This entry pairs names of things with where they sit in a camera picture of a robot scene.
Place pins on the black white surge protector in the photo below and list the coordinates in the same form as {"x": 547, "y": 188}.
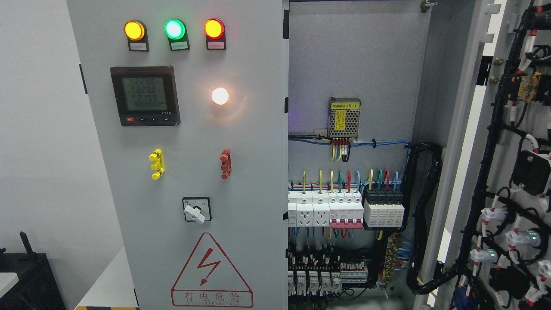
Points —
{"x": 383, "y": 210}

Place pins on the red electric hazard sign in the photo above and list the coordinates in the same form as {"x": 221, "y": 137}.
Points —
{"x": 210, "y": 279}

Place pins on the white socket breaker row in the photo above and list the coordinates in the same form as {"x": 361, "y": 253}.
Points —
{"x": 325, "y": 209}

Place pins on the green indicator lamp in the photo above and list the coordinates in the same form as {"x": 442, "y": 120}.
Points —
{"x": 177, "y": 35}

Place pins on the metal mesh power supply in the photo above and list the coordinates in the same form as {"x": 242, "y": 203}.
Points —
{"x": 344, "y": 116}

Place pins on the red terminal connector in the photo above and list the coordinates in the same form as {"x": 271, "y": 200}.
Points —
{"x": 226, "y": 163}

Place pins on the white rotary selector switch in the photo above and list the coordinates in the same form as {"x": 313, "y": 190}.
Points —
{"x": 197, "y": 209}

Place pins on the black box at left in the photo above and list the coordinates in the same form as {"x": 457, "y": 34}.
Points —
{"x": 36, "y": 288}

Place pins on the lower relay terminal row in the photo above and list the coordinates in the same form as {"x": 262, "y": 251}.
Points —
{"x": 318, "y": 274}

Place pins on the black digital power meter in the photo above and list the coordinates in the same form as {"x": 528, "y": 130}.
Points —
{"x": 146, "y": 95}

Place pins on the white glowing lamp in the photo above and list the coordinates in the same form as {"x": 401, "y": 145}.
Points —
{"x": 220, "y": 96}

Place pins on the yellow indicator lamp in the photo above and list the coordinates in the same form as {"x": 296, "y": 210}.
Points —
{"x": 137, "y": 37}

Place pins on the yellow terminal connector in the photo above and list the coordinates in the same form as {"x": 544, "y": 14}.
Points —
{"x": 157, "y": 165}

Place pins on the grey cabinet door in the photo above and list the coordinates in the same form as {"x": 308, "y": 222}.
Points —
{"x": 248, "y": 207}
{"x": 501, "y": 238}

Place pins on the red indicator lamp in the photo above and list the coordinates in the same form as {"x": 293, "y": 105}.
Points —
{"x": 215, "y": 34}

